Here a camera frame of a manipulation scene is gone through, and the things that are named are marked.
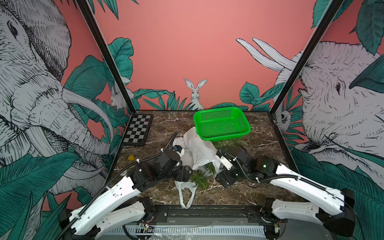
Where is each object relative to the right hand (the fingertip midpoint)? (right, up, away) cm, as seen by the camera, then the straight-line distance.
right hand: (220, 171), depth 71 cm
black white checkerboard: (-54, +19, +35) cm, 67 cm away
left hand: (-15, +1, -1) cm, 15 cm away
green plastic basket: (+8, +23, +43) cm, 50 cm away
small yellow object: (-53, +2, +22) cm, 58 cm away
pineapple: (-10, -6, +8) cm, 14 cm away
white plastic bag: (-11, +7, +9) cm, 15 cm away
